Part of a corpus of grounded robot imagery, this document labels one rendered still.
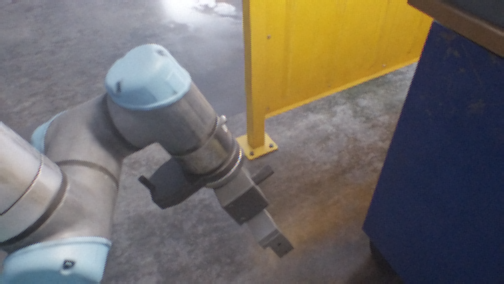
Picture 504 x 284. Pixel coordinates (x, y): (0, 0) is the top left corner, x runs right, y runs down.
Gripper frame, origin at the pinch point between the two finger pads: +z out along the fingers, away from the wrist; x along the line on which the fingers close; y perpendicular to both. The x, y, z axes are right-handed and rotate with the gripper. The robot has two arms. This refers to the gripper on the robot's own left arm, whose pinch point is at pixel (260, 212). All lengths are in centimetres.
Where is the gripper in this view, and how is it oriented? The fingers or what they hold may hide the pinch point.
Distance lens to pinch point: 60.6
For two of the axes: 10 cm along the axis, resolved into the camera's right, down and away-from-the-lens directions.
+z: 4.3, 6.1, 6.7
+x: -4.0, -5.4, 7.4
